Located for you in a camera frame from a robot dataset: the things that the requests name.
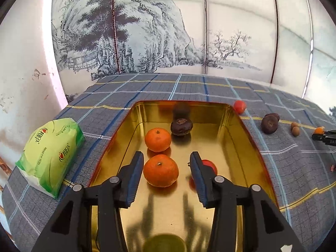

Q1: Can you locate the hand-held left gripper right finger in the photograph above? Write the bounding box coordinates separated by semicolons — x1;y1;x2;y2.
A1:
189;151;306;252

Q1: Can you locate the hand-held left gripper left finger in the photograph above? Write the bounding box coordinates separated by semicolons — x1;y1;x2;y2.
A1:
31;151;145;252

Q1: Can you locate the small red tomato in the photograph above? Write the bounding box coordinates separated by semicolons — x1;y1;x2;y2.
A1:
202;159;218;176
234;100;247;115

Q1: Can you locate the red tin box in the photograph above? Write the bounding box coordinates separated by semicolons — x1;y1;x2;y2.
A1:
88;100;279;252

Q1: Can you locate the green round fruit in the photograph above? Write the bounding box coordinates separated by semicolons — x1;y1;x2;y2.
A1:
143;234;187;252

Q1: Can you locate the green tissue pack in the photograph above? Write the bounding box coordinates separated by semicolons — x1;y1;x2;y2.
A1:
15;118;86;199

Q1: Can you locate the wooden chair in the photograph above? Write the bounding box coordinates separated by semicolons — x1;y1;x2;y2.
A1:
0;156;11;192

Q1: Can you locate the silver wall trim strip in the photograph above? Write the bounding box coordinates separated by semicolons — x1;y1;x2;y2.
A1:
202;0;208;74
270;0;279;84
302;0;314;98

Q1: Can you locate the dark wall trim strip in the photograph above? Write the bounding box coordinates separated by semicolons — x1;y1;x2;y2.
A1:
112;0;120;73

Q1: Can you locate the landscape wall mural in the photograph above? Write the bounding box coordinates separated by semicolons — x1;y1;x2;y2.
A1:
51;0;336;121

